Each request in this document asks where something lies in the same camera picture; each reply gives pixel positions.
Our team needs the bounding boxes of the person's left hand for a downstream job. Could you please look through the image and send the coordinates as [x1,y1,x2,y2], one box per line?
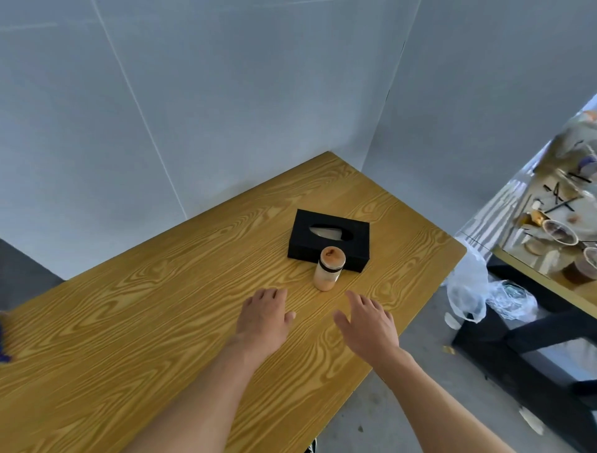
[234,288,297,361]

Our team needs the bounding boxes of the person's right forearm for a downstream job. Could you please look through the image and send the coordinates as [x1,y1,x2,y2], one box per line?
[373,348,516,453]

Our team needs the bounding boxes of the plastic cup with brown drink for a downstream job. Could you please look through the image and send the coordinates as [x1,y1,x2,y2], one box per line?
[562,247,597,286]

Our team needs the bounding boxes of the black chopsticks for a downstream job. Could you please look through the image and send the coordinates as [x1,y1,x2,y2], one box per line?
[542,183,593,216]

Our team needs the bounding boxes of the white plastic bag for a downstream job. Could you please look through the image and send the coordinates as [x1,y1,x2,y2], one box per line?
[443,237,491,324]

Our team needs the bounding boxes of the black tissue box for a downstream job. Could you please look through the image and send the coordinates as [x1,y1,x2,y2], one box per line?
[287,209,370,273]

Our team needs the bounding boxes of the small jar with brown lid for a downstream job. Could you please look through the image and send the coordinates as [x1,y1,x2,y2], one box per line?
[313,246,346,292]

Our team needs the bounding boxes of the white tissue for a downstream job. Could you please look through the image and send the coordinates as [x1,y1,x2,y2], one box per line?
[310,226,347,241]

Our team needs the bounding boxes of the person's right hand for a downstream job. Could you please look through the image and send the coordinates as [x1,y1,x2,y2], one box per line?
[332,290,402,370]

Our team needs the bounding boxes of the clear crumpled plastic bag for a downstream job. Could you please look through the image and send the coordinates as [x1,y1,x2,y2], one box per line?
[486,279,538,322]

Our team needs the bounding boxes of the person's left forearm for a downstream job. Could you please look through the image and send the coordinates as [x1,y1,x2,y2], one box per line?
[122,340,264,453]

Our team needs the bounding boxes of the black table frame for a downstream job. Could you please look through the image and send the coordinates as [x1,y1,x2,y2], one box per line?
[451,254,597,453]

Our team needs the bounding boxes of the purple object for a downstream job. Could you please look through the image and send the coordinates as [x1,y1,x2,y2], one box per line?
[0,312,13,364]

